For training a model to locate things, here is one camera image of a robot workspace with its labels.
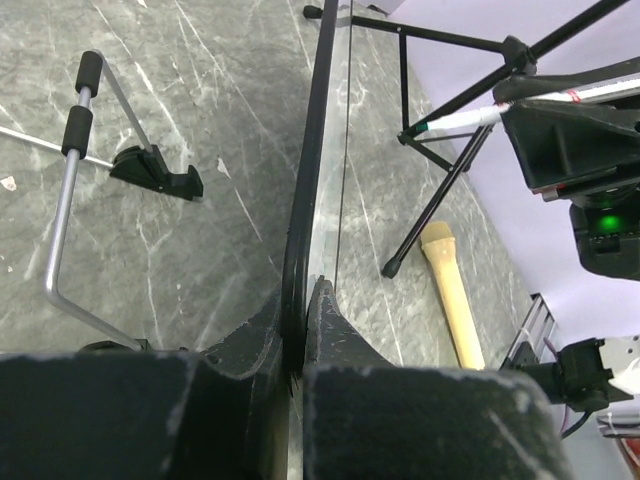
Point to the black perforated music stand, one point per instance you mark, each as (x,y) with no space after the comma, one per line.
(454,150)

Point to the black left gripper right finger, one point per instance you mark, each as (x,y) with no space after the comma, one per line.
(364,418)

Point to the beige microphone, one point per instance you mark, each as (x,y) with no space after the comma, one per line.
(439,246)

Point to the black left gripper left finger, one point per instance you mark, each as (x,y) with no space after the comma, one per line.
(118,414)

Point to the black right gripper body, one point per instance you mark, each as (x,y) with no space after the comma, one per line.
(604,218)

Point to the white whiteboard with black frame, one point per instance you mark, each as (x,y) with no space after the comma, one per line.
(313,241)

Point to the white marker pen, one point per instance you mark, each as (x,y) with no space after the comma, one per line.
(491,114)

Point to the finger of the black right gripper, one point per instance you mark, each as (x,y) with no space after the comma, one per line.
(520,87)
(573,146)

